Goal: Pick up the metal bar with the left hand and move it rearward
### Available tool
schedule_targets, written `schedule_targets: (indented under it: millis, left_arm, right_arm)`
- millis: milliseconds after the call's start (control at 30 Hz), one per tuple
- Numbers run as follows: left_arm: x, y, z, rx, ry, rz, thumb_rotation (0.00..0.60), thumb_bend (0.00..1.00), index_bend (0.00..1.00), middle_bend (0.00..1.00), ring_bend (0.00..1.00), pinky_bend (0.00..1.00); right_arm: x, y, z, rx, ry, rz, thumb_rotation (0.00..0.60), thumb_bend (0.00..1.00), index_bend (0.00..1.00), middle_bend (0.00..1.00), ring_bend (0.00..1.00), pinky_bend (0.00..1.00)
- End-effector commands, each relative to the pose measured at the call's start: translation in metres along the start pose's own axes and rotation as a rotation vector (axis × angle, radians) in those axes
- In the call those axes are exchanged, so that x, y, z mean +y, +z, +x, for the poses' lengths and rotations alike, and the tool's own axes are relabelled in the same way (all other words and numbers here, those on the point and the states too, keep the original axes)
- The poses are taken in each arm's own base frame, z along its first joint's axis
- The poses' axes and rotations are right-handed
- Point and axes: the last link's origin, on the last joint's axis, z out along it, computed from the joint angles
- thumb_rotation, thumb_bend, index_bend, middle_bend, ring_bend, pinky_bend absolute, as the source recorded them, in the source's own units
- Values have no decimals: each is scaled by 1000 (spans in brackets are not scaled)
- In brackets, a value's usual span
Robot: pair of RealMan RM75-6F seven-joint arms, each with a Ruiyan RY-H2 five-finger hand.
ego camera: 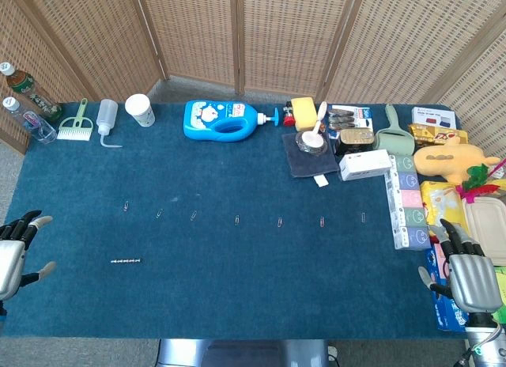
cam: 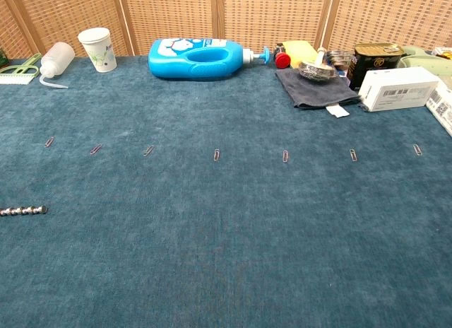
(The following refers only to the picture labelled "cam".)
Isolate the small silver metal chain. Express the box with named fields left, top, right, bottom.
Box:
left=0, top=205, right=48, bottom=217

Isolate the green hand brush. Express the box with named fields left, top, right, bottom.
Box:
left=0, top=52, right=43, bottom=86

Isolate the blue table cloth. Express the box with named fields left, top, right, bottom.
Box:
left=0, top=54, right=452, bottom=328

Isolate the dark grey folded cloth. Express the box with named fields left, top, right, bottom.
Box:
left=275, top=66, right=362, bottom=119

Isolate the blue detergent pump bottle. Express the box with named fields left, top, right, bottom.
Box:
left=148, top=37, right=272, bottom=83

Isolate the red and black cap item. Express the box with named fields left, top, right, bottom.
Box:
left=273, top=43, right=292, bottom=69

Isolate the patterned tape roll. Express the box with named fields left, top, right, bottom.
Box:
left=298, top=60, right=337, bottom=83

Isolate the yellow sponge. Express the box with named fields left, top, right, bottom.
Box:
left=282, top=40, right=319, bottom=69

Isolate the binder clip package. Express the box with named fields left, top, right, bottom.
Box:
left=326, top=49, right=356, bottom=78

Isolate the woven wooden folding screen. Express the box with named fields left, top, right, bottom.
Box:
left=0, top=0, right=452, bottom=60

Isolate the white paper cup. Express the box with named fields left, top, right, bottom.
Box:
left=77, top=27, right=118, bottom=74

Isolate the gold and black tin can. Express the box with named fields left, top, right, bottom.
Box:
left=346, top=42, right=406, bottom=92

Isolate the white cardboard box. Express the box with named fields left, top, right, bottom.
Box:
left=357, top=66, right=441, bottom=113

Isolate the translucent squeeze wash bottle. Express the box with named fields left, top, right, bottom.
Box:
left=38, top=41, right=76, bottom=90

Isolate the pale green dustpan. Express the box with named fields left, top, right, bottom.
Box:
left=398, top=45, right=450, bottom=71

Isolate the multicolour tissue pack strip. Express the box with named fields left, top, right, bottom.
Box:
left=425, top=80, right=452, bottom=138

